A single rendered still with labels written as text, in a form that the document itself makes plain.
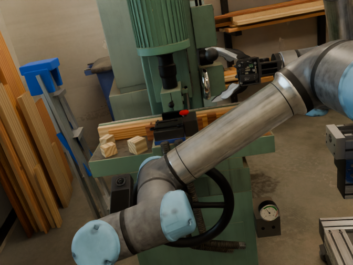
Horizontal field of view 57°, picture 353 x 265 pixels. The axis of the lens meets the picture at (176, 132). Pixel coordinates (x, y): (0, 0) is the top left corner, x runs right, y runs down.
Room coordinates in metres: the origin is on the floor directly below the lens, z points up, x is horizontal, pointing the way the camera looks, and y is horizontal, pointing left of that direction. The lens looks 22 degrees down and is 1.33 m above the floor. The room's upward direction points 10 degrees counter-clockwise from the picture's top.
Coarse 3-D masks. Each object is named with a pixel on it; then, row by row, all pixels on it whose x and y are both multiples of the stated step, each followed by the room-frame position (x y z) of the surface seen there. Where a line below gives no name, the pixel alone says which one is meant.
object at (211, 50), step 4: (204, 48) 1.30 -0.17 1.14; (212, 48) 0.86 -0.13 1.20; (200, 52) 1.22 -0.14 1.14; (204, 52) 1.21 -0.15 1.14; (208, 52) 0.85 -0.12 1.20; (212, 52) 0.85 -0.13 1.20; (216, 52) 0.85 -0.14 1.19; (200, 56) 1.21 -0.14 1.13; (204, 56) 1.17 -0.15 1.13; (208, 56) 0.85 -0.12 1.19; (212, 56) 0.84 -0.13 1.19; (216, 56) 0.85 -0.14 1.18; (200, 60) 1.21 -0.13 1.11; (204, 60) 1.21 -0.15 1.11; (208, 60) 1.20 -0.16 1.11; (212, 60) 0.85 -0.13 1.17; (200, 64) 1.22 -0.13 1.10; (204, 64) 1.22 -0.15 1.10; (208, 64) 1.22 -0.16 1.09
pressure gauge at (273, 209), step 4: (268, 200) 0.88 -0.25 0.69; (260, 204) 0.88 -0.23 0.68; (264, 204) 0.87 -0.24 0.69; (268, 204) 0.86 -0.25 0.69; (272, 204) 0.86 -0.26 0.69; (260, 208) 0.87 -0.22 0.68; (264, 208) 0.86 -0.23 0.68; (268, 208) 0.86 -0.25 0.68; (272, 208) 0.86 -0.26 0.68; (276, 208) 0.86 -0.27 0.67; (260, 212) 0.86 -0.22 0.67; (264, 212) 0.86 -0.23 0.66; (272, 212) 0.86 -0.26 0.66; (276, 212) 0.86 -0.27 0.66; (260, 216) 0.86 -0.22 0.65; (264, 216) 0.86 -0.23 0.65; (268, 216) 0.86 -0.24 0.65; (272, 216) 0.86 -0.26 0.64; (276, 216) 0.85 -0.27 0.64; (268, 220) 0.86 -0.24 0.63
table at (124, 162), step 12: (120, 144) 1.07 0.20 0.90; (252, 144) 0.92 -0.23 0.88; (264, 144) 0.92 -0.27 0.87; (96, 156) 1.00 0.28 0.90; (120, 156) 0.96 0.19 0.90; (132, 156) 0.95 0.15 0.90; (144, 156) 0.95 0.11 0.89; (240, 156) 0.93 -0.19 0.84; (96, 168) 0.96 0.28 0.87; (108, 168) 0.96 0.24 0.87; (120, 168) 0.96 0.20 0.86; (132, 168) 0.95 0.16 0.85
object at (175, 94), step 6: (180, 84) 1.14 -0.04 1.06; (162, 90) 1.09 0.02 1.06; (168, 90) 1.08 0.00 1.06; (174, 90) 1.06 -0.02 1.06; (180, 90) 1.06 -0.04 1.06; (162, 96) 1.06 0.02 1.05; (168, 96) 1.06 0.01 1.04; (174, 96) 1.05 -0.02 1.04; (180, 96) 1.05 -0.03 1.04; (162, 102) 1.06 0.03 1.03; (168, 102) 1.06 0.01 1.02; (174, 102) 1.06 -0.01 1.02; (180, 102) 1.05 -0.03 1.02; (168, 108) 1.06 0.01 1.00; (174, 108) 1.06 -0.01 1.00; (180, 108) 1.05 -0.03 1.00
